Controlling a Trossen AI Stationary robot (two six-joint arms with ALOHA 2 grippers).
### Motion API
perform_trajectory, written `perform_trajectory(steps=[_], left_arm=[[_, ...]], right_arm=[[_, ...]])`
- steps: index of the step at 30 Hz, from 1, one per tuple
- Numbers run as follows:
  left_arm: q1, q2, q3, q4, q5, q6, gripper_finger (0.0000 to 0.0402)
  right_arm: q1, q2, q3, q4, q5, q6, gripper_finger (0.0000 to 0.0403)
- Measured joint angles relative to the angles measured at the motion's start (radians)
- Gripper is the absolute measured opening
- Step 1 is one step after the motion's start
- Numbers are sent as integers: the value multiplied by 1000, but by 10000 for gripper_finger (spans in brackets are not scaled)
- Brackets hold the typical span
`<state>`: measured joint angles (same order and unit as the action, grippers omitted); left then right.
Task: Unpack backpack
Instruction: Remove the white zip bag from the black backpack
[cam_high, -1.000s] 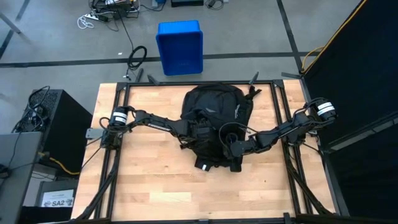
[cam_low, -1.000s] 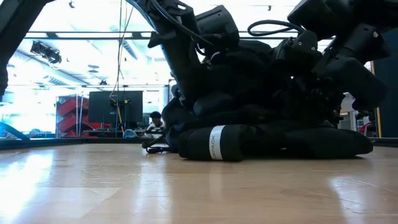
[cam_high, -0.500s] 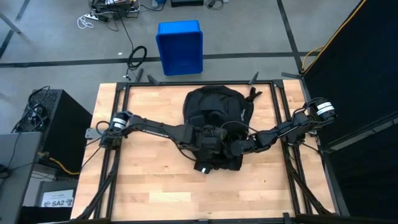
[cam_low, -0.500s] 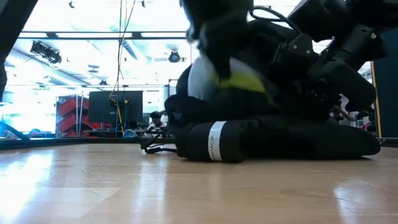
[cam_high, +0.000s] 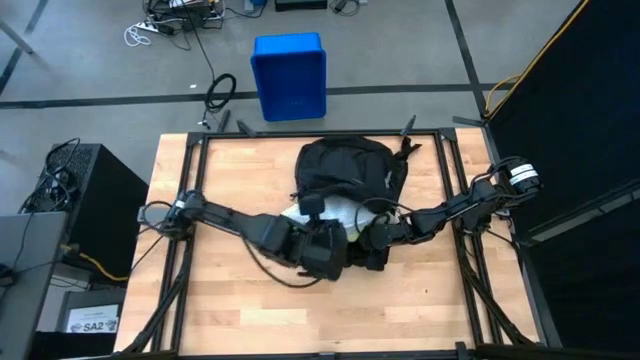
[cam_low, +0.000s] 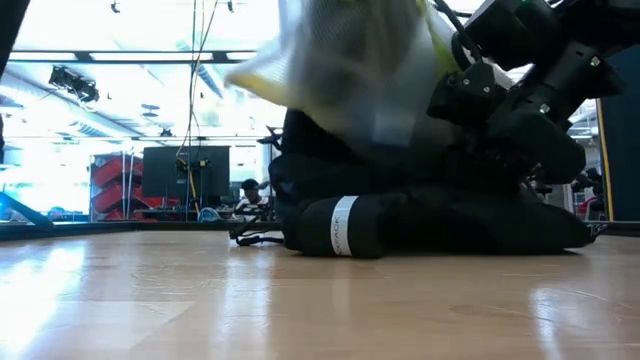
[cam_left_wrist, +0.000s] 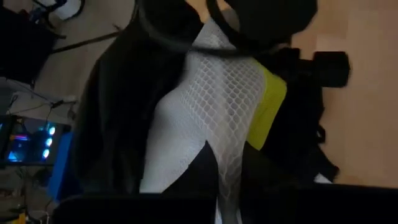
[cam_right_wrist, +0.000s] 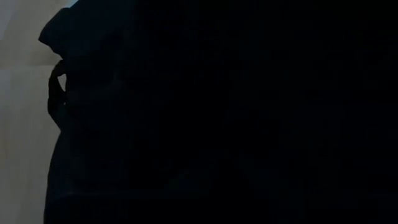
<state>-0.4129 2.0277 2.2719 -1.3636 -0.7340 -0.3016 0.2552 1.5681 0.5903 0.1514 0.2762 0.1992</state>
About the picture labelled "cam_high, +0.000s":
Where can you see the grey side desk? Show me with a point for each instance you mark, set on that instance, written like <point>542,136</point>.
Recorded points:
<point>30,260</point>

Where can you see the grey power adapter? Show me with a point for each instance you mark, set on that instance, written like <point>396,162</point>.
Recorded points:
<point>341,5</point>

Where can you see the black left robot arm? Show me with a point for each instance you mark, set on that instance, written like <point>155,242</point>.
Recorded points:
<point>225,217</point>

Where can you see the white SA2 label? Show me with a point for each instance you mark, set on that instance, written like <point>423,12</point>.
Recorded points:
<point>92,320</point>

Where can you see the grey mounting plate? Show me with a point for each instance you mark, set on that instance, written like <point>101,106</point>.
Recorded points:
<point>150,214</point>

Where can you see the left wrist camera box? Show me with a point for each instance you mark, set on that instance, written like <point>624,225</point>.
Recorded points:
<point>312,205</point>

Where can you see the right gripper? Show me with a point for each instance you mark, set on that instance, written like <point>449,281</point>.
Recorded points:
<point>392,232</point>

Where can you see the black computer tower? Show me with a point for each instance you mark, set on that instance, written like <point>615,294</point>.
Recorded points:
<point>110,210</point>

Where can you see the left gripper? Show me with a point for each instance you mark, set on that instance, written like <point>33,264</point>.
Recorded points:
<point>325,250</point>

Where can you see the black aluminium table frame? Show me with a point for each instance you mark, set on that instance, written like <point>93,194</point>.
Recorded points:
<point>320,134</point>

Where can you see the white power strip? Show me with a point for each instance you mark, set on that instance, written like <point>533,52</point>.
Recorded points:
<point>150,26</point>

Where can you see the black box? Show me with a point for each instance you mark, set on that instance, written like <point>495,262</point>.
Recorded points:
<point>90,296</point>

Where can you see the large black partition curtain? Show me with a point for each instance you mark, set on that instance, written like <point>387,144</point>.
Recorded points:
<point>575,125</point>

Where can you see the flat black device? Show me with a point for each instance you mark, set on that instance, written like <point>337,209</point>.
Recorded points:
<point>300,5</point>

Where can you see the black fabric backpack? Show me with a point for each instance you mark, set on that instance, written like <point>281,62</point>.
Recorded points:
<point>350,165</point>

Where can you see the white mesh pouch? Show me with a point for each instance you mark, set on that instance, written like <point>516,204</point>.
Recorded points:
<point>340,207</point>

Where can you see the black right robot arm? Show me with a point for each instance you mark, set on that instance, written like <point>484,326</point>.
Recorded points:
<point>465,205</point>

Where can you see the blue plastic bin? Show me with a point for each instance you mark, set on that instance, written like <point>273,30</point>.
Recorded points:
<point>290,75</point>

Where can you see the grey metal leg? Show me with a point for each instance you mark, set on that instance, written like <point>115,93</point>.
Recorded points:
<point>17,37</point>

